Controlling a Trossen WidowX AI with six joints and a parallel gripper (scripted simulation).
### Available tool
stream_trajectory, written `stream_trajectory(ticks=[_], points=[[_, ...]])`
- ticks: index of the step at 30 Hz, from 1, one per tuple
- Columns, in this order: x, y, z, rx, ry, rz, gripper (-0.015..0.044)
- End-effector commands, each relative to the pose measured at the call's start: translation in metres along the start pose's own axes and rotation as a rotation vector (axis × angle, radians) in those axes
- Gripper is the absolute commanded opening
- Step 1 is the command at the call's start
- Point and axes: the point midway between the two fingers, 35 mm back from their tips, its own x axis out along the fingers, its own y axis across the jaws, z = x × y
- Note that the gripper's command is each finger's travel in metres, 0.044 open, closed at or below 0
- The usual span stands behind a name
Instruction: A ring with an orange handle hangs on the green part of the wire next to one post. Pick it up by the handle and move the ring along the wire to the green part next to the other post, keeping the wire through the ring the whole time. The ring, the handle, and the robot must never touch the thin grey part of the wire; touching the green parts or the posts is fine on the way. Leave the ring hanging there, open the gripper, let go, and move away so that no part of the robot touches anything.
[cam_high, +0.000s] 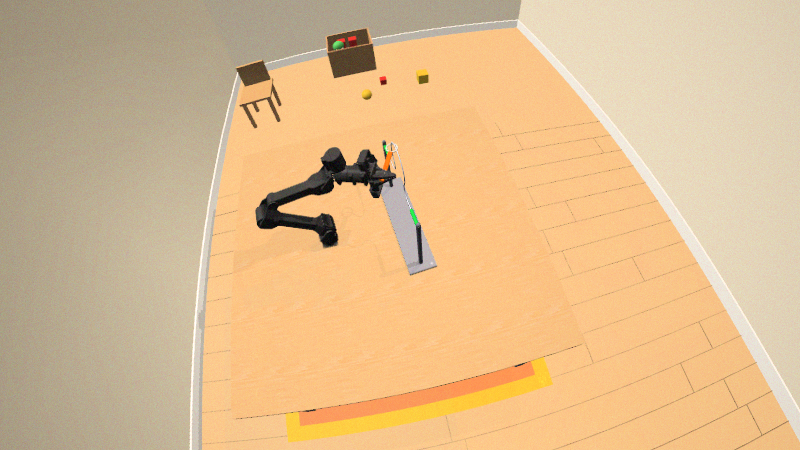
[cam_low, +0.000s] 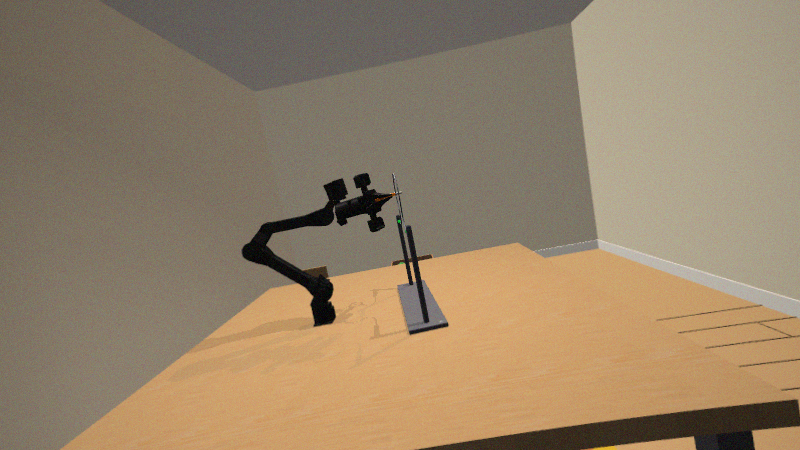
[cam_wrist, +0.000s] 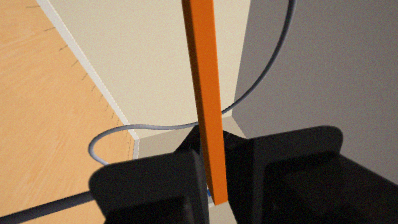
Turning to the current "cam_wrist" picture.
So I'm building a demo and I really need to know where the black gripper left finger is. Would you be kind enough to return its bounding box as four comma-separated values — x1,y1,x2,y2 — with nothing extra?
88,125,210,224

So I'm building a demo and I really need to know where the orange bar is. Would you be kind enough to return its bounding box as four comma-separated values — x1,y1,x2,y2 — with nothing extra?
181,0,228,205

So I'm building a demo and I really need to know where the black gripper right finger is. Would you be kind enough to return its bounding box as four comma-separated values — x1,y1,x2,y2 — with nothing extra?
223,125,343,224

